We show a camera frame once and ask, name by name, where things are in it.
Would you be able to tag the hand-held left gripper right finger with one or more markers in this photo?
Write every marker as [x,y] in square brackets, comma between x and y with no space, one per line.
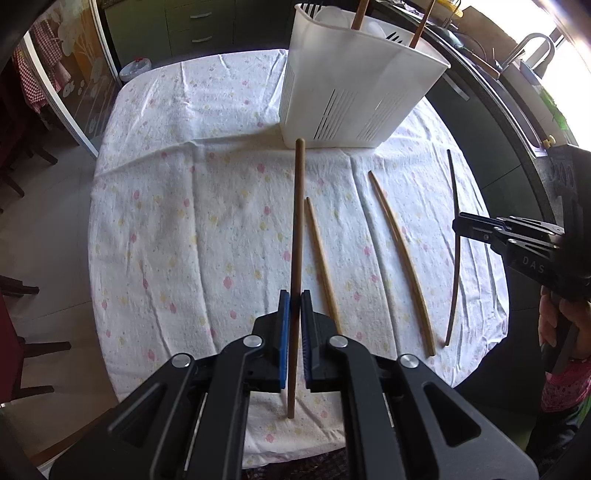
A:
[305,341]

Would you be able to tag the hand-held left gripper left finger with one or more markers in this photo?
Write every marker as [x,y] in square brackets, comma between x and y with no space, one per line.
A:
[284,341]

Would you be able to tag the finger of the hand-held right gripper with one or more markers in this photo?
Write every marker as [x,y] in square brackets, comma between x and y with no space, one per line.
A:
[471,228]
[531,226]

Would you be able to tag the dark thin chopstick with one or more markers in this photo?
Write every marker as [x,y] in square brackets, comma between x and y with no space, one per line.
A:
[455,184]

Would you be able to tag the light bamboo chopstick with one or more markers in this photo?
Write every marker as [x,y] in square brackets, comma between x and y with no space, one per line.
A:
[319,251]
[401,249]

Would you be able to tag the brown wooden chopstick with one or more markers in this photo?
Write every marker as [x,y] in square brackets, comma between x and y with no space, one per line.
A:
[361,14]
[298,207]
[422,23]

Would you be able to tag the white plastic utensil holder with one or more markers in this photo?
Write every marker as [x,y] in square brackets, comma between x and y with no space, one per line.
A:
[351,78]

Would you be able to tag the black plastic spoon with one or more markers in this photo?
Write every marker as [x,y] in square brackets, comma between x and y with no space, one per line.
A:
[397,38]

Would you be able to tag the person's right hand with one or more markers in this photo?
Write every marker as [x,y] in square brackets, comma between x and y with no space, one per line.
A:
[549,318]

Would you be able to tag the yellow capped dispenser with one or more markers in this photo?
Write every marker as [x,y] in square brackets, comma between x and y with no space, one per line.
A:
[548,143]

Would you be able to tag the green plastic basket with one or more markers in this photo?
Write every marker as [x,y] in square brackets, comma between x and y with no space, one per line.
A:
[556,108]

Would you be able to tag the dark stone countertop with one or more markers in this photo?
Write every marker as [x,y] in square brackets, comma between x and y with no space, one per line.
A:
[503,106]

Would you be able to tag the patterned dark cloth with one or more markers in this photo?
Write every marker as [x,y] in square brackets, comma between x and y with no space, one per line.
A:
[295,470]

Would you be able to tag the floral white tablecloth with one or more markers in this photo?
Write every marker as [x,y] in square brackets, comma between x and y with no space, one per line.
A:
[207,230]

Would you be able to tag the tall steel faucet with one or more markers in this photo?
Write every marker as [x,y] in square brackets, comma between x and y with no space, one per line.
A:
[531,46]

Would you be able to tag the wooden cutting board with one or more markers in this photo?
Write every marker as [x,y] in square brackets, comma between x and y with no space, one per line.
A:
[489,27]

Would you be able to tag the yellow tray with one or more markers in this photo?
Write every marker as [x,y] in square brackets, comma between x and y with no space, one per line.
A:
[450,7]

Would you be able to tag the red cushioned chair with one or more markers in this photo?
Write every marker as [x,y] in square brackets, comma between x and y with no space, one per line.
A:
[14,337]

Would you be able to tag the dark wooden chair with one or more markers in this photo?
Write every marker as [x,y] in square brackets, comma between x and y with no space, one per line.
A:
[23,157]

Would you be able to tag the printed glass sliding door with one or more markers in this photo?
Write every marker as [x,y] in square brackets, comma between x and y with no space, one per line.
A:
[78,78]

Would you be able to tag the red checkered apron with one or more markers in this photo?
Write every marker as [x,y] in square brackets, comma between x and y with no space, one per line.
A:
[39,64]

